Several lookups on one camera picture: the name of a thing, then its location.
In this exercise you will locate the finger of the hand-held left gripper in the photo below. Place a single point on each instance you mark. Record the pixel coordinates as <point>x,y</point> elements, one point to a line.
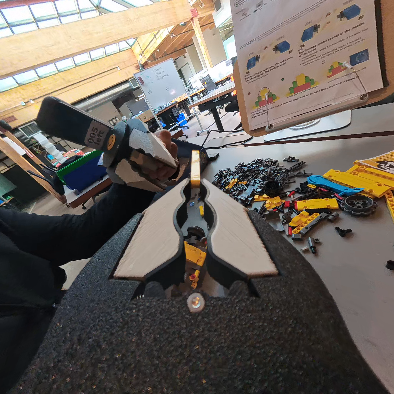
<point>150,147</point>
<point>135,174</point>

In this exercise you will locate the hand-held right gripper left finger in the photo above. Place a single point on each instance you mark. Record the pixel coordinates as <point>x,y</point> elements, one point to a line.
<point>150,243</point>

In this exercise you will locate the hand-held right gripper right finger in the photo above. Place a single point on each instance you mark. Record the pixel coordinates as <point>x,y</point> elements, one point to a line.
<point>240,243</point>

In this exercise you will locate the yellow toy block vehicle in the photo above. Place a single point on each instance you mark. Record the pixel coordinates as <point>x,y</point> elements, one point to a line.
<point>194,255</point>

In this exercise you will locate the short yellow brick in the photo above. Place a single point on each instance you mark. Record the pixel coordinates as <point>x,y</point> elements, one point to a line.
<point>195,169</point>

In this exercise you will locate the pile of small dark pieces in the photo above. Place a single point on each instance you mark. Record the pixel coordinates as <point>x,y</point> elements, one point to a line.
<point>255,175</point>

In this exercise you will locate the person's left forearm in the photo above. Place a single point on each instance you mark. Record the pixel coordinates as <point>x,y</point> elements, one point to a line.
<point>77,221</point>

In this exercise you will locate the neighbouring desk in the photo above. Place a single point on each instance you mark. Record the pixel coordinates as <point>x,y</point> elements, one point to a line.
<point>212,92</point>

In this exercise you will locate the grey desk with wooden edge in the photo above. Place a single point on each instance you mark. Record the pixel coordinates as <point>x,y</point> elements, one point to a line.
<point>354,277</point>

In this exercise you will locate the person's left hand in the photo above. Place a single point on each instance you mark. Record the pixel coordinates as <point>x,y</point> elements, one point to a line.
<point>167,138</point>

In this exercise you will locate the blue cardboard box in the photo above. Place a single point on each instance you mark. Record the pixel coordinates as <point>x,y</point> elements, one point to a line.
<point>184,150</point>

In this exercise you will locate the blue and green storage bins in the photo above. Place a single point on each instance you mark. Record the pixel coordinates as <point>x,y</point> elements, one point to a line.
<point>83,172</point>

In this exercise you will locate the black adapter block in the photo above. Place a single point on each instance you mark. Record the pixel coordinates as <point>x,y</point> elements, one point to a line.
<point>211,155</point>

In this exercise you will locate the whiteboard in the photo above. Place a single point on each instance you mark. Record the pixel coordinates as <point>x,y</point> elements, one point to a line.
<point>160,83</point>

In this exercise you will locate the blue curved piece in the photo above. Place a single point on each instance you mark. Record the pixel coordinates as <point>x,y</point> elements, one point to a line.
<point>332,184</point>

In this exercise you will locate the group of yellow beams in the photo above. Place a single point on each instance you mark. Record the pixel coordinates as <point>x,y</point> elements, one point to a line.
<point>363,181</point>

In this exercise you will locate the person's torso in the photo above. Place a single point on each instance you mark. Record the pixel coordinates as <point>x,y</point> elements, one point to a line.
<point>24,307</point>

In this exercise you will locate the yellow sticker sheet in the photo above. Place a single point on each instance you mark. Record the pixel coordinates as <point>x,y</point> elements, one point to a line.
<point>378,161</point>

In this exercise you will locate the wooden board with instruction sheet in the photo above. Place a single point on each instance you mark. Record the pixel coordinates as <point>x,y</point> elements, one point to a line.
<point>307,61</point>

